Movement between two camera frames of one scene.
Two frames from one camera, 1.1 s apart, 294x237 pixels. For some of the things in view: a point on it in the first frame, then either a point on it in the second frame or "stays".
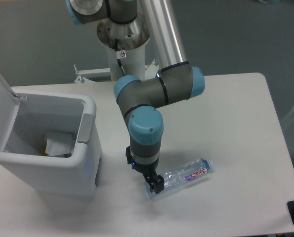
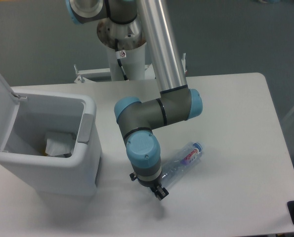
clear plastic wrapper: x=59 y=144 stays
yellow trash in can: x=43 y=152 stays
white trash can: x=54 y=144 stays
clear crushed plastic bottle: x=177 y=177 → x=182 y=163
